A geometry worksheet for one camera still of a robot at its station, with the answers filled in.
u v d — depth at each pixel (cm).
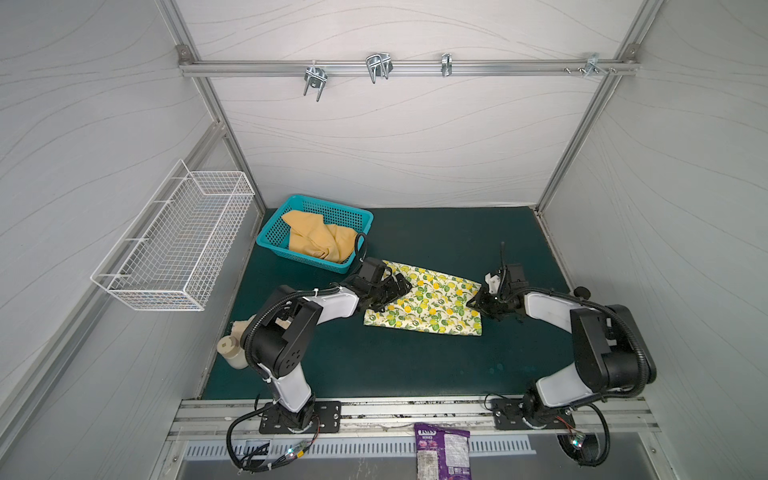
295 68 77
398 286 84
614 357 46
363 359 86
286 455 67
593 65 76
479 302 83
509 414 73
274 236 104
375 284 77
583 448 72
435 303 93
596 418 71
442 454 66
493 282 89
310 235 107
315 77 80
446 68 78
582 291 87
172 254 69
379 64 76
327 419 73
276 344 46
